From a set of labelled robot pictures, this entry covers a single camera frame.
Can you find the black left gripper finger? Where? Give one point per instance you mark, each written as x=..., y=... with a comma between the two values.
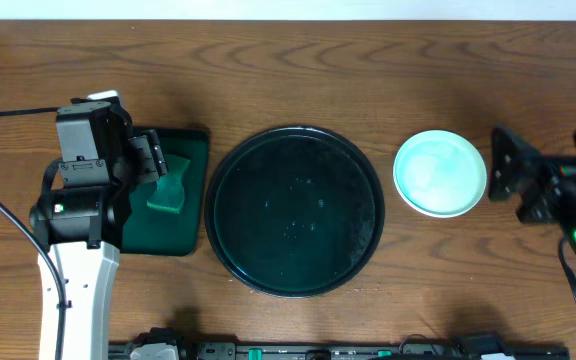
x=136, y=144
x=153, y=162

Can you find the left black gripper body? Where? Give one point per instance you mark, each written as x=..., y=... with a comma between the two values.
x=147, y=156

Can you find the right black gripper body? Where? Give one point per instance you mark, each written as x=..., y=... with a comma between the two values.
x=563, y=183

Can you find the green scouring sponge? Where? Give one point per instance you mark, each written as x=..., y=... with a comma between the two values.
x=169, y=195

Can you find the light green back plate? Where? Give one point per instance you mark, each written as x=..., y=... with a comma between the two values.
x=439, y=174

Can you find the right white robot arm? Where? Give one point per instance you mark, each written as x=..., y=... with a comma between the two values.
x=298, y=211

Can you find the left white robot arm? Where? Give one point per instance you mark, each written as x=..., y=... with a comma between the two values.
x=79, y=217

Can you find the dark green rectangular tray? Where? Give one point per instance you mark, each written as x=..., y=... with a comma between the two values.
x=151, y=232

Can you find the round black tray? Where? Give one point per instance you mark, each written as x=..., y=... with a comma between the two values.
x=295, y=211

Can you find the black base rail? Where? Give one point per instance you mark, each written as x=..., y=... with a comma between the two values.
x=162, y=344

